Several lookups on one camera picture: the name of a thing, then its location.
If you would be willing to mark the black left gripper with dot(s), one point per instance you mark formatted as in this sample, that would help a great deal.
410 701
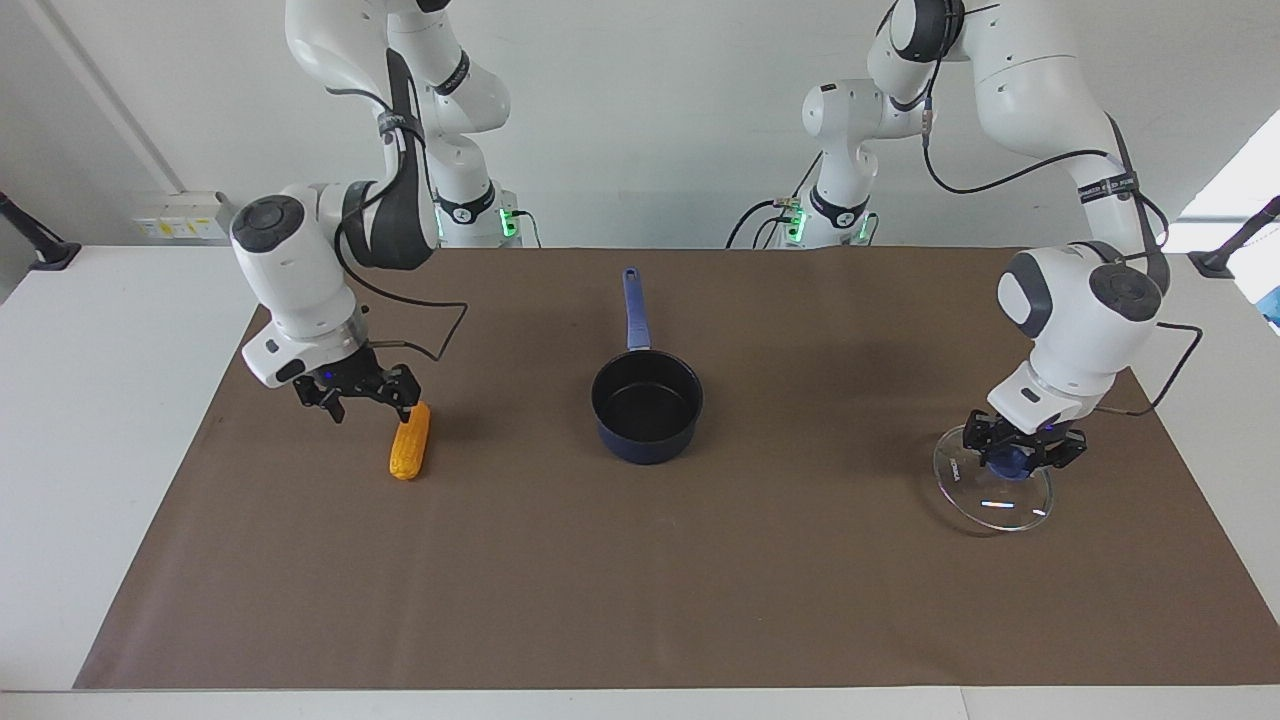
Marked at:
1025 438

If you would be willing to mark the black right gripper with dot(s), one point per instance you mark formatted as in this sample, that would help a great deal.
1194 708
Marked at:
350 378

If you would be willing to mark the yellow toy corn cob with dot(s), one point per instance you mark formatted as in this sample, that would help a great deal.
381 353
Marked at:
409 450

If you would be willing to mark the glass lid with blue knob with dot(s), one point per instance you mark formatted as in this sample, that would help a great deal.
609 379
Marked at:
1000 515

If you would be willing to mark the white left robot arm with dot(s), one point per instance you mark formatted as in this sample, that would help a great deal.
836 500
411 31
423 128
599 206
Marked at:
1080 330

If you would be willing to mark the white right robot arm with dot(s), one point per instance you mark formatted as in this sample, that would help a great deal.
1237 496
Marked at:
300 275

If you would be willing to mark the black clamp stand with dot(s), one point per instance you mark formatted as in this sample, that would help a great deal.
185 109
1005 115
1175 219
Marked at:
1225 255
45 250

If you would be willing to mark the light blue object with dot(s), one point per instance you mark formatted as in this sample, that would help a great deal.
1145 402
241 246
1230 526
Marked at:
1273 308

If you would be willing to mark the brown table mat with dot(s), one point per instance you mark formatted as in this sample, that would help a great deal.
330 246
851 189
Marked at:
700 580

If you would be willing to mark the white wall socket box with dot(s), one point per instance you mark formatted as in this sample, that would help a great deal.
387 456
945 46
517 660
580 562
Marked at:
185 218

